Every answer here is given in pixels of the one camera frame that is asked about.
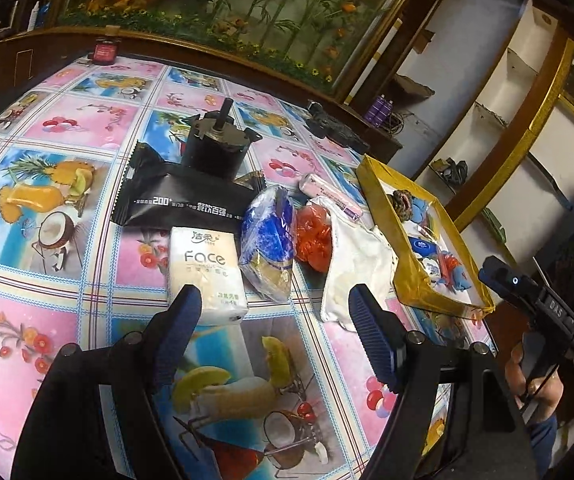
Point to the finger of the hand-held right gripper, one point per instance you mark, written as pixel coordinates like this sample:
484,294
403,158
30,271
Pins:
504,275

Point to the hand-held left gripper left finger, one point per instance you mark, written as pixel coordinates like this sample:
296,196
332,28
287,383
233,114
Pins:
182,320

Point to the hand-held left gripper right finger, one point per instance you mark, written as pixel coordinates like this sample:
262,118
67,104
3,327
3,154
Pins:
372,340

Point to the yellow taped cardboard box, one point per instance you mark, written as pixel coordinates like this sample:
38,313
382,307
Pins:
417,292

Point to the white cloth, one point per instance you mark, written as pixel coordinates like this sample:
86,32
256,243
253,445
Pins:
354,270

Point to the floral blue white tissue pack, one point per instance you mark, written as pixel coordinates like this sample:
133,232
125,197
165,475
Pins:
432,271

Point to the blue plastic bag pack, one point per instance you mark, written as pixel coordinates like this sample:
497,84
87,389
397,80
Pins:
267,240

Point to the red mesh bag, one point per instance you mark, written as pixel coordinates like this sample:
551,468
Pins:
314,237

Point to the brown knit socks bundle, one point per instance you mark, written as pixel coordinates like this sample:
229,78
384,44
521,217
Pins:
401,204

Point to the black wet wipe packet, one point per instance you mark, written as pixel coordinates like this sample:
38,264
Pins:
167,195

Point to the pink tissue pack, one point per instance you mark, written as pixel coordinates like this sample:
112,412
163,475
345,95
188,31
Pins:
327,191

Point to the person's right hand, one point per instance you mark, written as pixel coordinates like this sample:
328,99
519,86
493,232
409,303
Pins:
549,400

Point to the blue cloth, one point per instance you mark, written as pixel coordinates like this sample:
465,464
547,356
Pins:
424,210

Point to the grey green bundle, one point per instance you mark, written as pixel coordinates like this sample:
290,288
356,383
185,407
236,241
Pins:
452,170

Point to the person's blue clothing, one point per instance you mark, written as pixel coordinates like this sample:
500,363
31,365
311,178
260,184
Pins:
542,445

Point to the gold framed white shelf unit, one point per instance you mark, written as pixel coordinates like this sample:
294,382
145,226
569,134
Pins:
527,125

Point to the brown foil wrapper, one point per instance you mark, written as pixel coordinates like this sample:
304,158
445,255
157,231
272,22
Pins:
252,178

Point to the black cylindrical motor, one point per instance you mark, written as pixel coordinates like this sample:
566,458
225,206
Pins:
207,152

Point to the purple bottle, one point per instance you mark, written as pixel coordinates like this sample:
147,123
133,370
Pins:
388,112
377,110

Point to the brown cardboard piece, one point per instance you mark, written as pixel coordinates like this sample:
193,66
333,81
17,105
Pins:
414,86

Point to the black device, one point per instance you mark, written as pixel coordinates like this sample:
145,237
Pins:
337,127

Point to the printed tablecloth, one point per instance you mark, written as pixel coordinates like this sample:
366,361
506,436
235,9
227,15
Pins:
67,125

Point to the white tube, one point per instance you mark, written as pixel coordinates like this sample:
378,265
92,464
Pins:
382,55

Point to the red jar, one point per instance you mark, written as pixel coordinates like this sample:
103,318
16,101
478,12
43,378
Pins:
103,52

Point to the wooden cabinet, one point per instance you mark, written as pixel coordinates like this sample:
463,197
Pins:
17,55

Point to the aquarium with plants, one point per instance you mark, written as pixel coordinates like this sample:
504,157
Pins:
217,5

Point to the blue bottle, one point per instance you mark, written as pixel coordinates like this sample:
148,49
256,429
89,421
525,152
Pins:
45,14

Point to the white bottle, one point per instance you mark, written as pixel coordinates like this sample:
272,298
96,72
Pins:
33,17

